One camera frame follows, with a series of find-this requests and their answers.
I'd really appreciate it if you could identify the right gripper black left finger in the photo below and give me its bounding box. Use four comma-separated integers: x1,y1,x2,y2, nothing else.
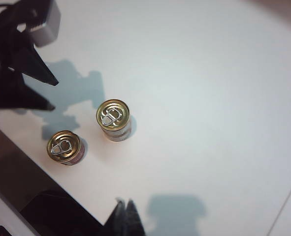
102,199,127,236

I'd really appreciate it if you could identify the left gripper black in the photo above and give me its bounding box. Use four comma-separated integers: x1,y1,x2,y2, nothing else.
0,9,60,111

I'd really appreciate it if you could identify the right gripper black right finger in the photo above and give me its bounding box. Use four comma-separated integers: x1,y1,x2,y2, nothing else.
126,199,147,236

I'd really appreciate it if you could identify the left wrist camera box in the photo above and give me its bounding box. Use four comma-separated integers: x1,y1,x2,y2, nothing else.
14,0,62,48

